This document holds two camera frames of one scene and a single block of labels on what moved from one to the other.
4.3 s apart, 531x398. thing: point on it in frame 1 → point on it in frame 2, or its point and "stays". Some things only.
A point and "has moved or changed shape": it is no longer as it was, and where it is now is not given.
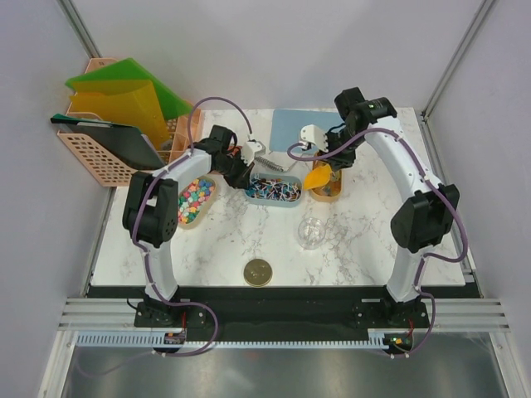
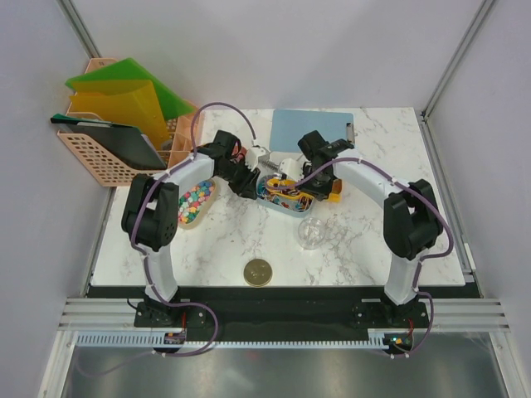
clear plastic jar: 311,233 stays
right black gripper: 338,162 → 321,194
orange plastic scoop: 317,177 has moved or changed shape
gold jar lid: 257,272 stays
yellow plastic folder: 129,104 stays
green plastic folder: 169,103 stays
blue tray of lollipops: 274,190 has moved or changed shape
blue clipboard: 288,123 stays
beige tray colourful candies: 194,200 stays
